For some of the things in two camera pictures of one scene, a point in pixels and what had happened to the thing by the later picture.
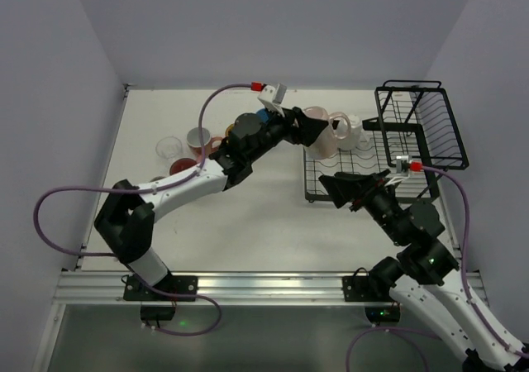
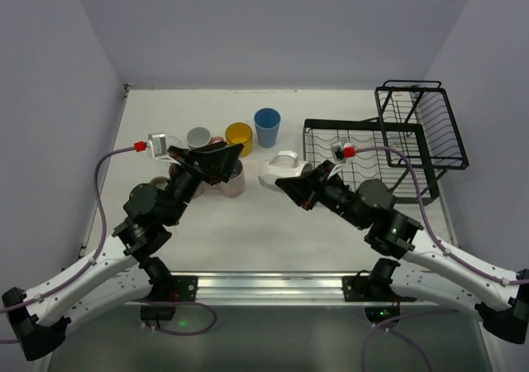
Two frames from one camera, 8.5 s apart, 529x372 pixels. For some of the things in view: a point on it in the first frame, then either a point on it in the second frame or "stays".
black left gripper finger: (309, 124) to (187, 155)
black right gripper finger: (345, 187) to (323, 170)
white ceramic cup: (351, 141) to (283, 164)
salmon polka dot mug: (210, 144) stays
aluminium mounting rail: (216, 288) stays
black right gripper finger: (351, 195) to (302, 189)
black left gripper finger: (309, 131) to (217, 160)
